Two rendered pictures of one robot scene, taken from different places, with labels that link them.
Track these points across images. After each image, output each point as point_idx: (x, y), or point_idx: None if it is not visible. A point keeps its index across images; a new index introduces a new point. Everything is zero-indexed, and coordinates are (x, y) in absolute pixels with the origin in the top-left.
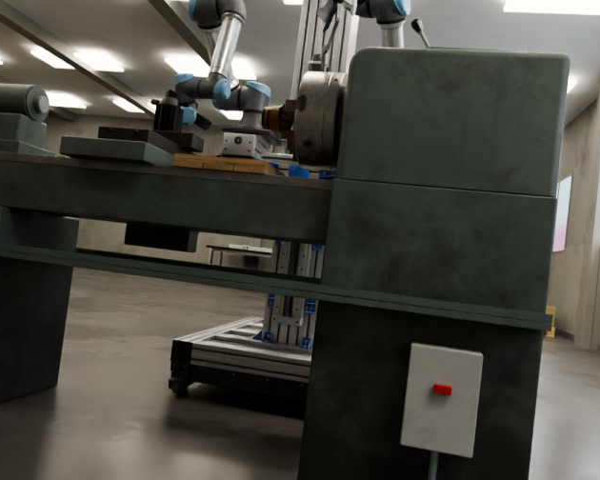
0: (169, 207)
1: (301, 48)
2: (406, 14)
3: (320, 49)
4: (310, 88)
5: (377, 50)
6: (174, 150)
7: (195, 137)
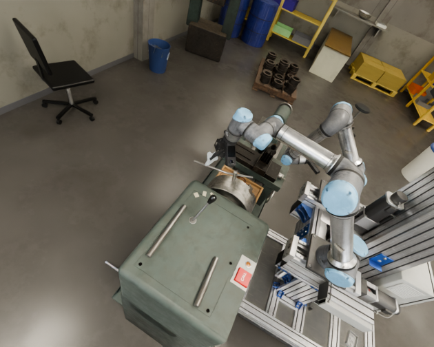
0: None
1: (417, 180)
2: (328, 211)
3: (421, 193)
4: (213, 180)
5: (188, 185)
6: (248, 166)
7: (256, 168)
